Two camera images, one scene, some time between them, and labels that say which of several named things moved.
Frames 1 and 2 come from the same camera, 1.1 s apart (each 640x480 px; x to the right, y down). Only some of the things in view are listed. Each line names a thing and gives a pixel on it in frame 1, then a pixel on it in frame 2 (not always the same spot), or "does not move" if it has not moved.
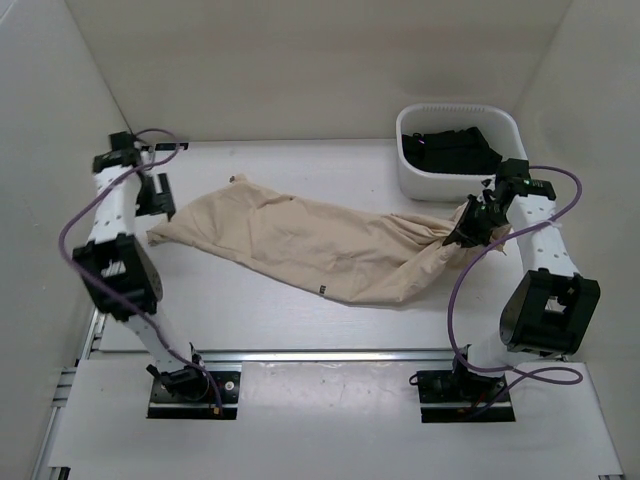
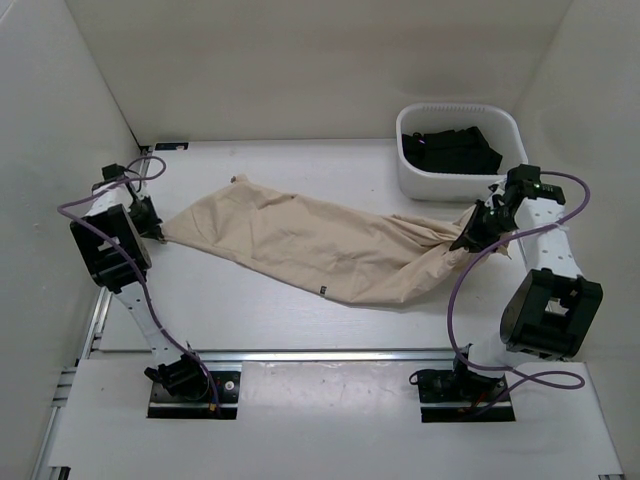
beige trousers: [349, 252] does not move
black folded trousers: [462, 151] does not move
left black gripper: [162, 203] → [151, 227]
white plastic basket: [497, 124] does not move
